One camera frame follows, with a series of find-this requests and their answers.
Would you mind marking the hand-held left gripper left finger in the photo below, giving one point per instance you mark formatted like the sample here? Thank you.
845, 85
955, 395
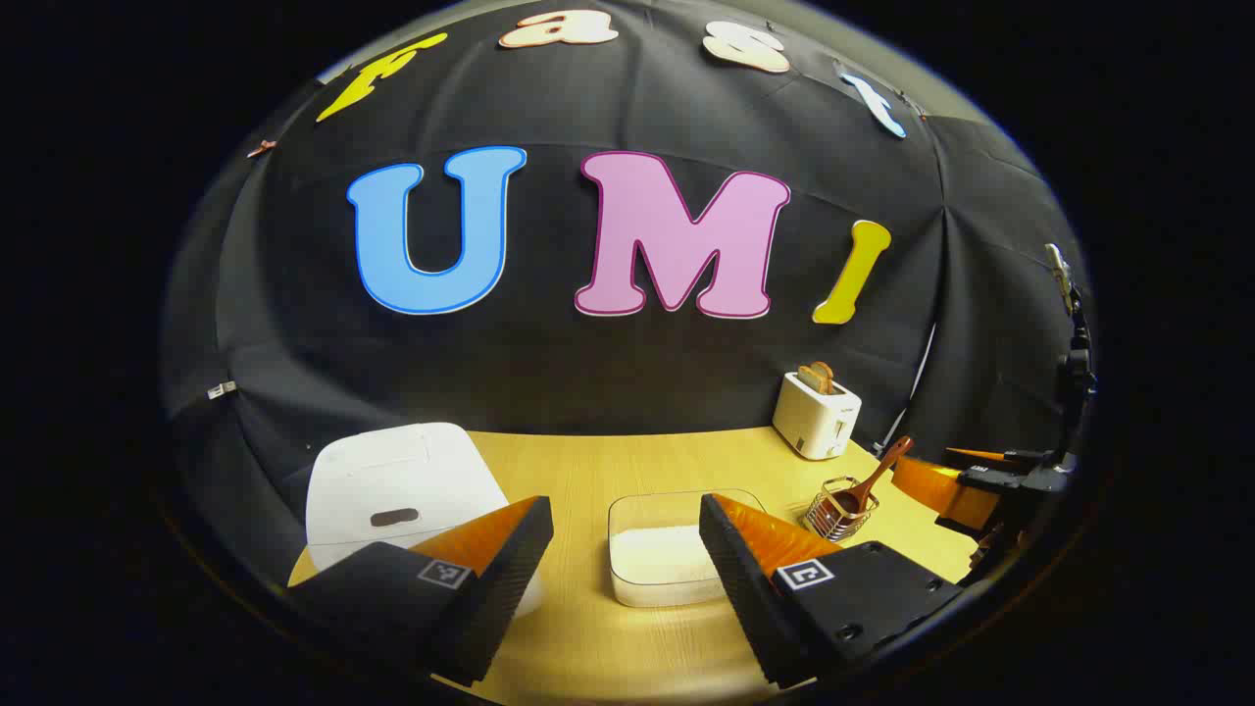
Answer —
490, 579

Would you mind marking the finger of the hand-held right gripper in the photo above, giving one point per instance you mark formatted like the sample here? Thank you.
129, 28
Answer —
1000, 458
946, 495

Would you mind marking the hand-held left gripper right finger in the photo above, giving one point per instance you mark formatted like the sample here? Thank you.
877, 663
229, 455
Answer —
745, 588

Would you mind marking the brown wooden spoon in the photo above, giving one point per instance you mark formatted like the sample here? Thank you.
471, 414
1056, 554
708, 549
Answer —
878, 476

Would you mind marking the white rice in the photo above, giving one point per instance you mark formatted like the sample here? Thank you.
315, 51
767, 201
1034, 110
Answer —
657, 554

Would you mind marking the white rice cooker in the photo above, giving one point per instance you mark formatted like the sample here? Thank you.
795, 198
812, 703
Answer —
392, 471

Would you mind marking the clear plastic container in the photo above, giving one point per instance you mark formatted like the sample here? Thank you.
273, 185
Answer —
652, 505

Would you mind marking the white toaster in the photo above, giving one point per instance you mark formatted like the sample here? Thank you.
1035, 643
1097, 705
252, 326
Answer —
814, 422

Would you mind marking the toast slice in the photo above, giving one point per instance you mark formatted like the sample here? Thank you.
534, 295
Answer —
827, 375
806, 380

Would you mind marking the black backdrop cloth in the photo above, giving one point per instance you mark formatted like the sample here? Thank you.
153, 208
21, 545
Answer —
588, 382

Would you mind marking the white cloth clip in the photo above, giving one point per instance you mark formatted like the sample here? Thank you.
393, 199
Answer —
223, 390

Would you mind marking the copper cloth clip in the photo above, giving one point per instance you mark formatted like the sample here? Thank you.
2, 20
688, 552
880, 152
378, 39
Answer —
261, 149

